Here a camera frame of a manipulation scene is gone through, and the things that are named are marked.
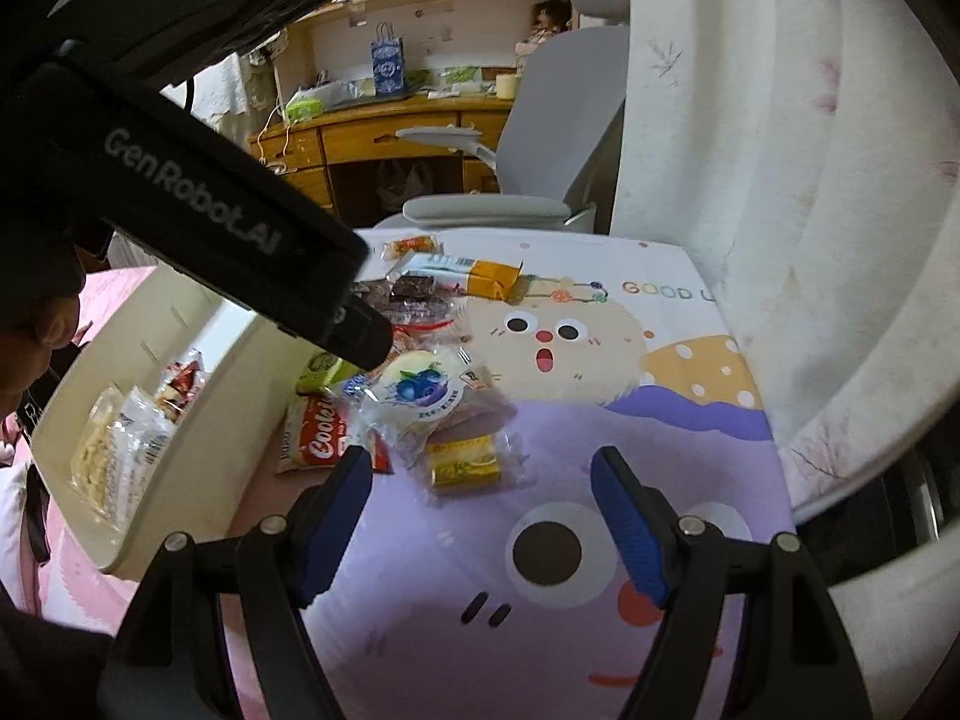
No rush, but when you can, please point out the red cookie packet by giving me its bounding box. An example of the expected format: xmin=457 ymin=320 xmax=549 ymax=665
xmin=277 ymin=394 xmax=392 ymax=475

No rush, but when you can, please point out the yellow puffed snack bag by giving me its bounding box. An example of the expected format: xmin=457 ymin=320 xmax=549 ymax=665
xmin=68 ymin=385 xmax=176 ymax=532

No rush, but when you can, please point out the green pineapple cake packet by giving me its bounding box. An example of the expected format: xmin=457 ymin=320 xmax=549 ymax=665
xmin=295 ymin=351 xmax=368 ymax=398

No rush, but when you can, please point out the red white snack packet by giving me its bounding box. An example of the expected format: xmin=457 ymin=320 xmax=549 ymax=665
xmin=153 ymin=348 xmax=206 ymax=422

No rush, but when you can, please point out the gold foil snack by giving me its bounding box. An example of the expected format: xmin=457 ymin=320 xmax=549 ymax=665
xmin=423 ymin=431 xmax=526 ymax=496

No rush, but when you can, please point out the blueberry bread packet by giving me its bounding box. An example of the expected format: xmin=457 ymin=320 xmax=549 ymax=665
xmin=358 ymin=344 xmax=514 ymax=468

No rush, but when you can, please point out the dark dried fruit packet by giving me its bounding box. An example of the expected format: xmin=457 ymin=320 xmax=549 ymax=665
xmin=352 ymin=275 xmax=460 ymax=332

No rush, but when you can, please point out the orange fried twist packet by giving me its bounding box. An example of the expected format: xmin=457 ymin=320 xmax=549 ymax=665
xmin=381 ymin=234 xmax=444 ymax=262

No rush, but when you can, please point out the white orange snack bar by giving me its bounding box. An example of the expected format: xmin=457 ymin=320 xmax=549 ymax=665
xmin=389 ymin=252 xmax=521 ymax=301

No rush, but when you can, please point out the person's left hand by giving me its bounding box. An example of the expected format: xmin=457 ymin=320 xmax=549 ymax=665
xmin=2 ymin=239 xmax=86 ymax=418

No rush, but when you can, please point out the lace covered cabinet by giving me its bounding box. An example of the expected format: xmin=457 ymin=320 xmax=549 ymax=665
xmin=190 ymin=54 xmax=252 ymax=146

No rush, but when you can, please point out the white plastic storage tray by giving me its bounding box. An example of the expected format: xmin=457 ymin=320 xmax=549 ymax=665
xmin=31 ymin=265 xmax=314 ymax=580

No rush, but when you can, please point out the pink bed blanket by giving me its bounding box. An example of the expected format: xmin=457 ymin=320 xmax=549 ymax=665
xmin=0 ymin=265 xmax=160 ymax=639

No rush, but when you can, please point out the wooden desk with drawers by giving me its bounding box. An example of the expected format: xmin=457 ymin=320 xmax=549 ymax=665
xmin=247 ymin=96 xmax=512 ymax=227

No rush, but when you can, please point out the green tissue pack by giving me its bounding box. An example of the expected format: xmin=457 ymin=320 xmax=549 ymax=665
xmin=285 ymin=98 xmax=324 ymax=125

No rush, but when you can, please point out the cartoon printed table cloth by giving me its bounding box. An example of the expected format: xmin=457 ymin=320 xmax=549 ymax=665
xmin=35 ymin=227 xmax=797 ymax=720

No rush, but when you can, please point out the blue paper gift bag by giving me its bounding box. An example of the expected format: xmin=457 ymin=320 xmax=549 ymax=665
xmin=371 ymin=21 xmax=407 ymax=98

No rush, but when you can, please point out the grey office chair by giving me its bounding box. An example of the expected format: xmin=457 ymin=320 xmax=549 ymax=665
xmin=377 ymin=0 xmax=630 ymax=234

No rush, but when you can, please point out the doll on desk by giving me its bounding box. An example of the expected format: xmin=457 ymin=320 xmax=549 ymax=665
xmin=514 ymin=0 xmax=573 ymax=65

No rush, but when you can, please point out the white floral curtain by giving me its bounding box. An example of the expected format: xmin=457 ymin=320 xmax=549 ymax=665
xmin=581 ymin=0 xmax=960 ymax=720

